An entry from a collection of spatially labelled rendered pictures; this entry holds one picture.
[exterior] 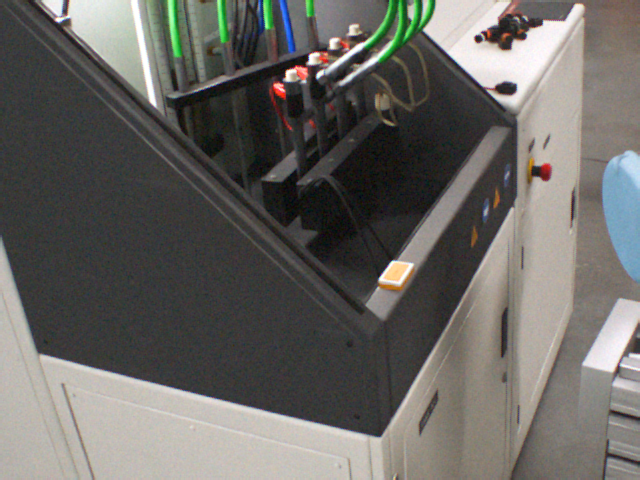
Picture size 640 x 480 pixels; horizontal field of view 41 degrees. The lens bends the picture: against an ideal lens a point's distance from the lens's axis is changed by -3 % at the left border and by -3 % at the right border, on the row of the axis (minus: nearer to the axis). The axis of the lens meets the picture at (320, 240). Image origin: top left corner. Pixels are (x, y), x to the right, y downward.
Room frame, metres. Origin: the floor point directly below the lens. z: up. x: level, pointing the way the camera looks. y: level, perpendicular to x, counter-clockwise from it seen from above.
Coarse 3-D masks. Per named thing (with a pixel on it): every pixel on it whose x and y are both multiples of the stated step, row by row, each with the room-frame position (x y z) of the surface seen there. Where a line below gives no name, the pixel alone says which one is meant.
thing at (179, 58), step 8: (168, 0) 1.36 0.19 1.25; (176, 0) 1.35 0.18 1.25; (392, 0) 1.17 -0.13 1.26; (176, 8) 1.35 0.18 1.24; (392, 8) 1.17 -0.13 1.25; (176, 16) 1.35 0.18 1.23; (392, 16) 1.18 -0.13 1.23; (176, 24) 1.35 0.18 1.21; (384, 24) 1.18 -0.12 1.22; (392, 24) 1.18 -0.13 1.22; (176, 32) 1.35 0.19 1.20; (376, 32) 1.19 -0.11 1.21; (384, 32) 1.18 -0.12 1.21; (176, 40) 1.35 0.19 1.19; (368, 40) 1.20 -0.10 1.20; (376, 40) 1.19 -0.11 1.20; (176, 48) 1.35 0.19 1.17; (368, 48) 1.20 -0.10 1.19; (176, 56) 1.35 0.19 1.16; (184, 56) 1.36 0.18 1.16
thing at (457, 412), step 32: (512, 224) 1.41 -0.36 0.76; (512, 256) 1.41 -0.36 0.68; (480, 288) 1.22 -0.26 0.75; (512, 288) 1.42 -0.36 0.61; (448, 320) 1.09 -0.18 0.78; (480, 320) 1.22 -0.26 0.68; (512, 320) 1.42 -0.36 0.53; (448, 352) 1.07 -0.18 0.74; (480, 352) 1.22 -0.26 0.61; (416, 384) 0.95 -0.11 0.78; (448, 384) 1.07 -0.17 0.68; (480, 384) 1.22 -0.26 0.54; (416, 416) 0.94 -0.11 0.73; (448, 416) 1.06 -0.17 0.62; (480, 416) 1.22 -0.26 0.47; (416, 448) 0.94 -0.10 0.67; (448, 448) 1.06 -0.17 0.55; (480, 448) 1.22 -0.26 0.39
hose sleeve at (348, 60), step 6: (354, 48) 1.21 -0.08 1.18; (360, 48) 1.20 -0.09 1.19; (348, 54) 1.21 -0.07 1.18; (354, 54) 1.20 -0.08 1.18; (360, 54) 1.20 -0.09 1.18; (366, 54) 1.20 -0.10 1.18; (342, 60) 1.21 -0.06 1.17; (348, 60) 1.21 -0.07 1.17; (354, 60) 1.20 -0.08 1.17; (330, 66) 1.23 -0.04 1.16; (336, 66) 1.22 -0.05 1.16; (342, 66) 1.21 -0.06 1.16; (348, 66) 1.21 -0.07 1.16; (330, 72) 1.22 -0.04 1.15; (336, 72) 1.22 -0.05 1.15; (342, 72) 1.22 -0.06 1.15; (330, 78) 1.23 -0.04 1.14
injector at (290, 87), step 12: (288, 84) 1.25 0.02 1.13; (288, 96) 1.25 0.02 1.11; (300, 96) 1.26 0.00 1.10; (288, 108) 1.26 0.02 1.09; (300, 108) 1.25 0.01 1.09; (312, 108) 1.25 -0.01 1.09; (288, 120) 1.26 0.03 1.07; (300, 120) 1.25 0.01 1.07; (300, 132) 1.26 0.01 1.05; (300, 144) 1.26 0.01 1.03; (300, 156) 1.26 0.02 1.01; (300, 168) 1.26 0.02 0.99
